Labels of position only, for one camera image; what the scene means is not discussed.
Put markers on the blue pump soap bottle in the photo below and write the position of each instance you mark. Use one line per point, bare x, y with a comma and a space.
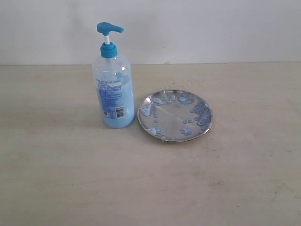
113, 81

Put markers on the round steel plate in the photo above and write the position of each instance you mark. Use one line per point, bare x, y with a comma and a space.
175, 115

